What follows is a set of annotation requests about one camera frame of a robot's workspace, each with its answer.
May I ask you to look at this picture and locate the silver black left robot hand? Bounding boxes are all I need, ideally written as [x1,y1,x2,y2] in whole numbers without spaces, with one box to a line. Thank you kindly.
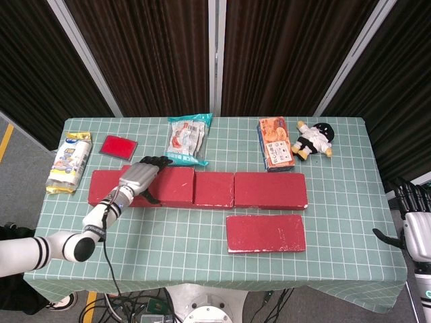
[117,155,174,205]

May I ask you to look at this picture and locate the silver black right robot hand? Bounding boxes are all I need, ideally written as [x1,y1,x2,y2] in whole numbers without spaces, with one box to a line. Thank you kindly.
[372,178,431,262]

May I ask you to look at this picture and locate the red brick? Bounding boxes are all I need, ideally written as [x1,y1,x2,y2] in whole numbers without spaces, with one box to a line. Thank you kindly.
[233,172,309,211]
[225,214,307,254]
[121,164,195,208]
[88,170,135,208]
[193,171,236,207]

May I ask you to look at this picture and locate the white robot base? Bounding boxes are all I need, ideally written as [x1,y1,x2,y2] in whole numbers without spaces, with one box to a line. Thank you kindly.
[183,284,250,323]

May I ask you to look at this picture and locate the teal snack bag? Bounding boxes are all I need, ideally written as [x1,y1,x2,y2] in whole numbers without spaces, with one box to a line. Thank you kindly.
[164,112,215,168]

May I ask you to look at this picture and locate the yellow white plastic package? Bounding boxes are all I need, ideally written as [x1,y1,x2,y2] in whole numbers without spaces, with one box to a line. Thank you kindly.
[46,131,94,196]

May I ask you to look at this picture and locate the green checkered tablecloth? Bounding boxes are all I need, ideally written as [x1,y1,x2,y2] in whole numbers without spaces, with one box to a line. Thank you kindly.
[23,116,408,312]

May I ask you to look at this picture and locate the dark brown pleated curtain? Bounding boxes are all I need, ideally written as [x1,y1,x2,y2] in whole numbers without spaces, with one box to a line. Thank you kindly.
[325,0,431,184]
[0,0,114,151]
[220,0,381,117]
[65,0,216,117]

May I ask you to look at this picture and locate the black white plush doll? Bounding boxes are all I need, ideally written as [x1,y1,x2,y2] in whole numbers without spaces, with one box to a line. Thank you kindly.
[291,120,335,161]

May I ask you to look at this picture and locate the blue orange cracker box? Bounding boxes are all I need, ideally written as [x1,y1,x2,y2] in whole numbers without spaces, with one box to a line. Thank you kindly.
[257,116,297,173]

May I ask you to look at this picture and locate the black white sneaker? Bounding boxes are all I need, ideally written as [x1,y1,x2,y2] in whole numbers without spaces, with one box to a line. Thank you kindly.
[46,292,78,312]

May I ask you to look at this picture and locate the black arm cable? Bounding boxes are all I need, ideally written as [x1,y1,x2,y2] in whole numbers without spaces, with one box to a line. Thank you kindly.
[100,198,122,297]

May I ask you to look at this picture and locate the tangled black floor cables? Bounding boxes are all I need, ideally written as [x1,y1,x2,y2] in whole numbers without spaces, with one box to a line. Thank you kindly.
[80,289,176,323]

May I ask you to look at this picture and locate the white metal frame post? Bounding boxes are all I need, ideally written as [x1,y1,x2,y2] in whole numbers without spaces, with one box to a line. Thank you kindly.
[45,0,124,118]
[312,0,397,117]
[207,0,227,117]

